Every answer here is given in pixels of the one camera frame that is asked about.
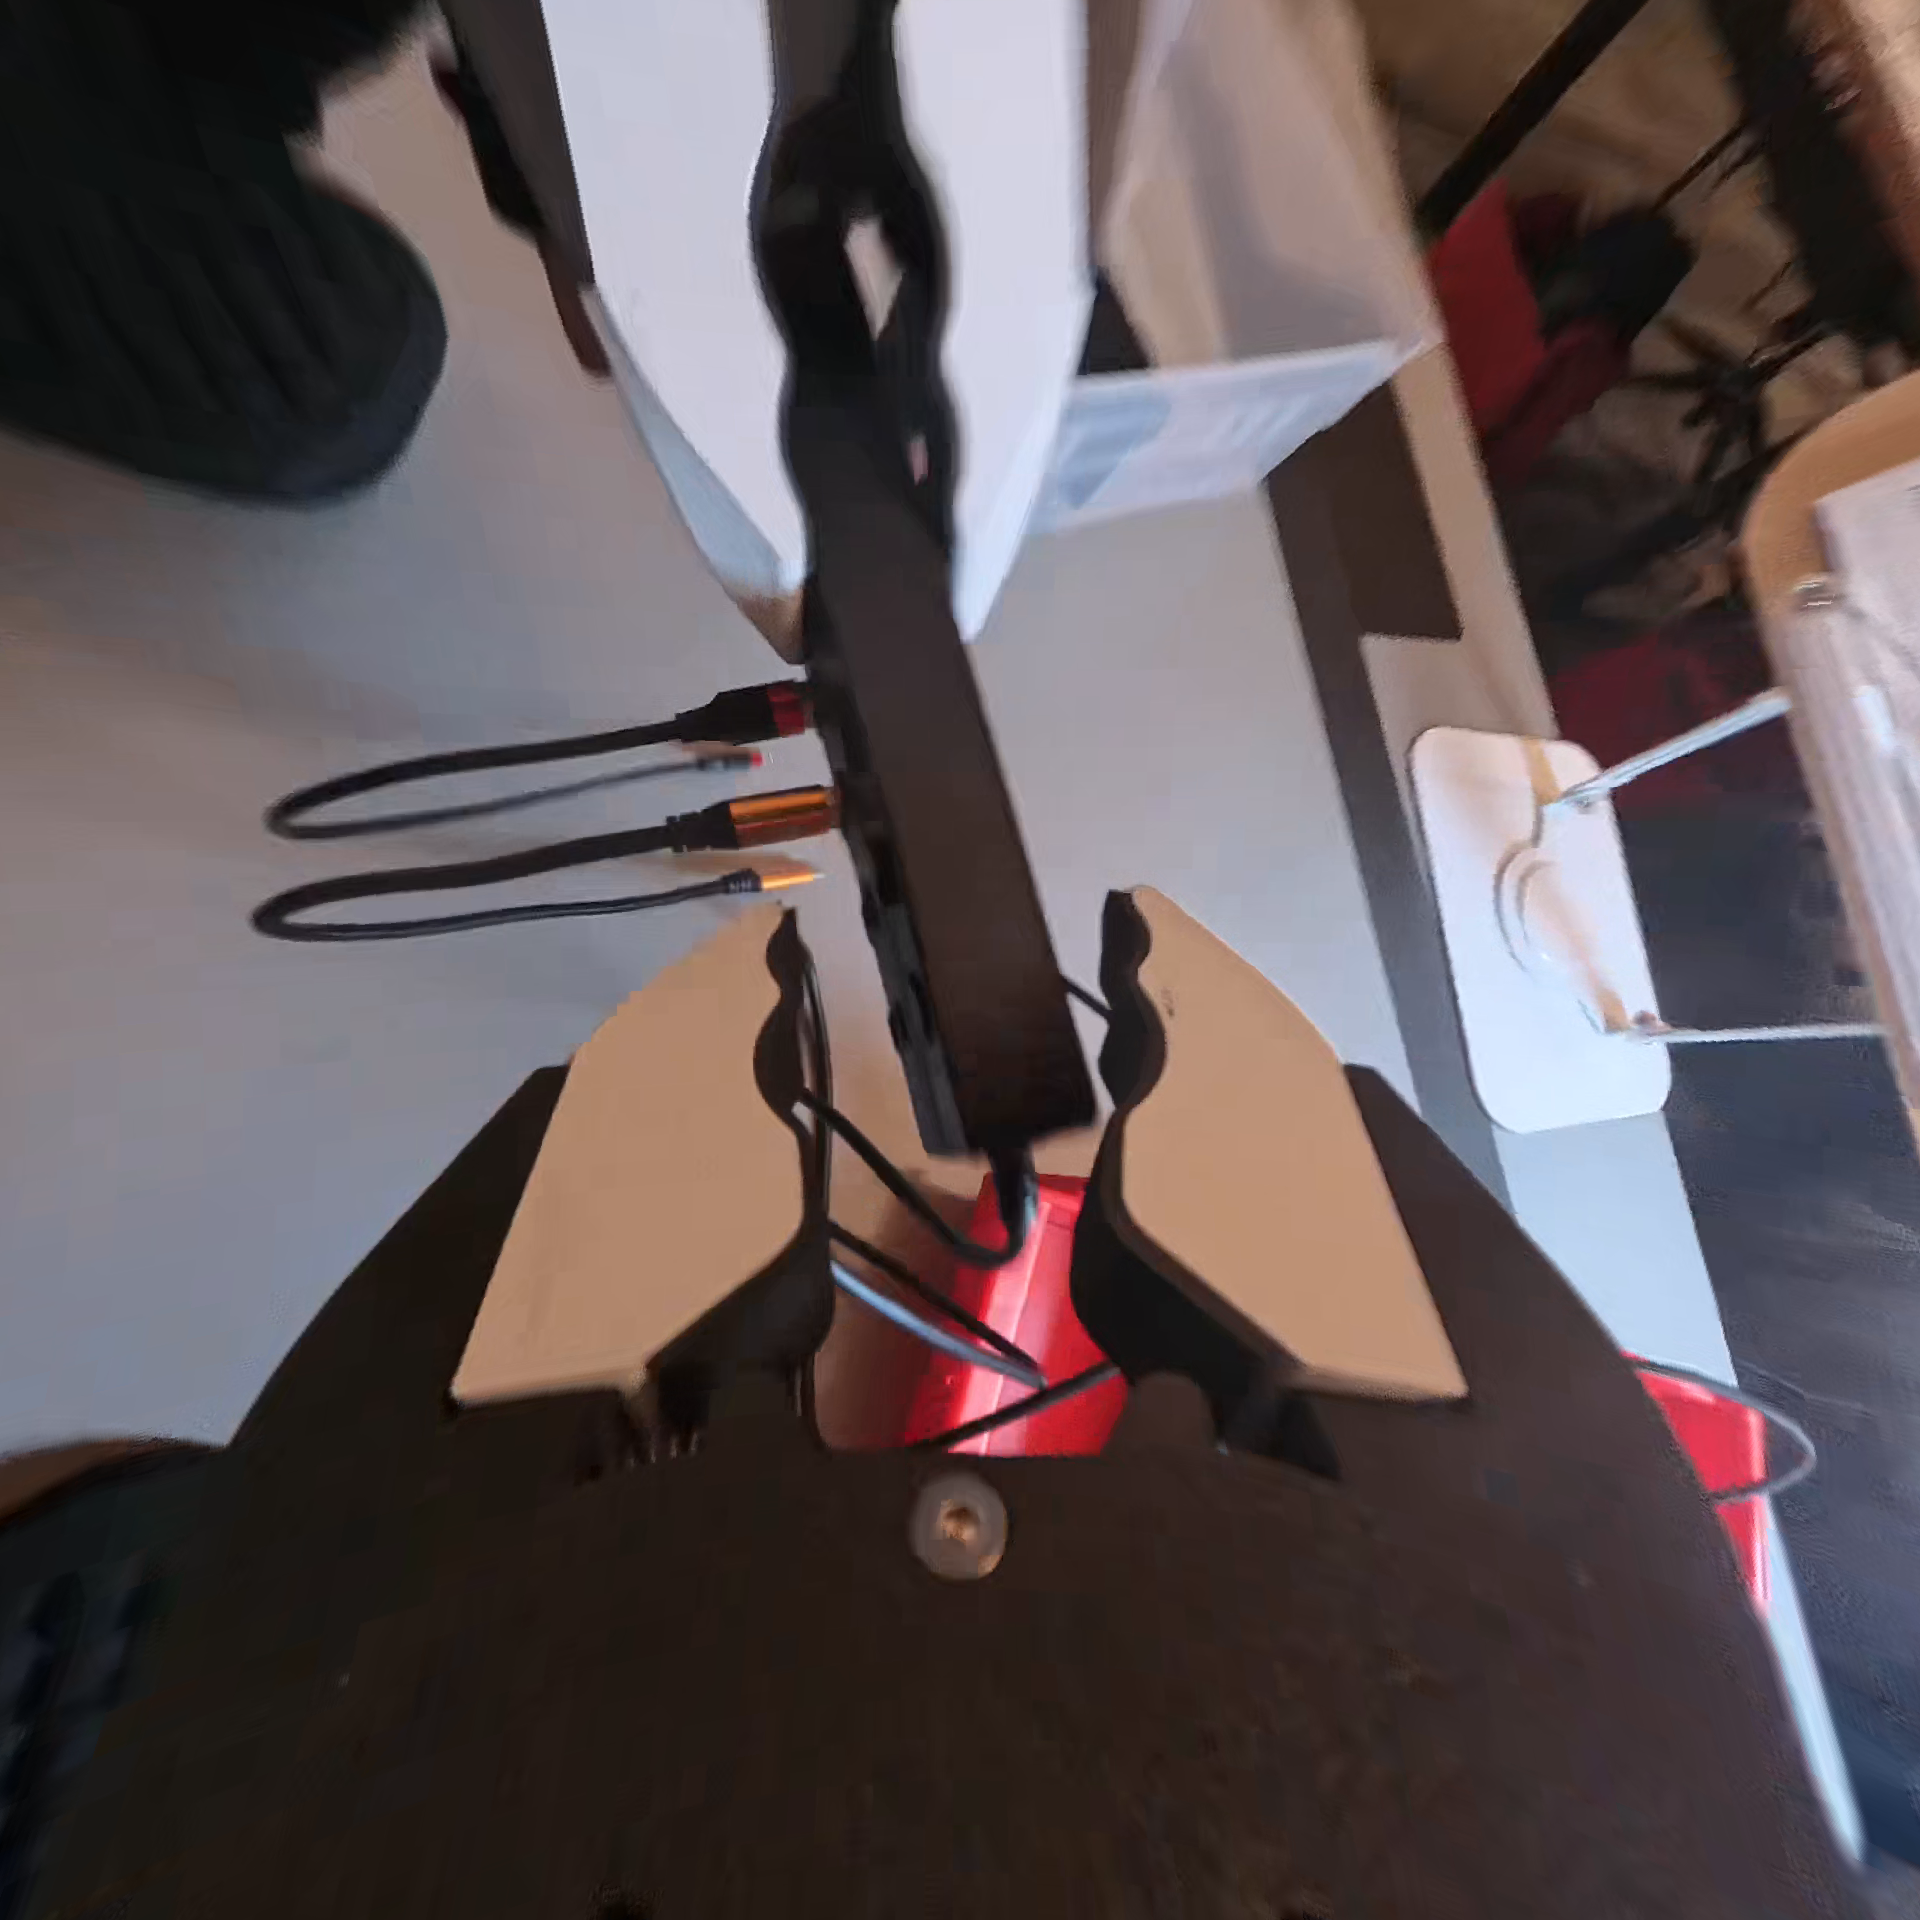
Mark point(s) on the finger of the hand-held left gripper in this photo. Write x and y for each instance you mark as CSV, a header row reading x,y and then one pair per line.
x,y
1022,222
675,222

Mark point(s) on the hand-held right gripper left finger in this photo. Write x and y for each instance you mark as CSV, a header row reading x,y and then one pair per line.
x,y
631,1188

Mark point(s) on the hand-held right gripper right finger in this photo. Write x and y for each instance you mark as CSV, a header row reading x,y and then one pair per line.
x,y
1271,1202

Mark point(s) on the red plastic bin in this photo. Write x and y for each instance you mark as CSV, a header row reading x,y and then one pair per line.
x,y
1049,1303

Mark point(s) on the clear plastic bin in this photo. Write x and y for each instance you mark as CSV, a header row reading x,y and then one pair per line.
x,y
1271,303

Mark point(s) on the black usb hub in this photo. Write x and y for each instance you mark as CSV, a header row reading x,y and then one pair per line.
x,y
958,824

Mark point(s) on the person's left forearm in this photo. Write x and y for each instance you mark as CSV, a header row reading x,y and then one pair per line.
x,y
152,75

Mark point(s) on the white poster stand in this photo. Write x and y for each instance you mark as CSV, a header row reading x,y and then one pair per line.
x,y
1531,929

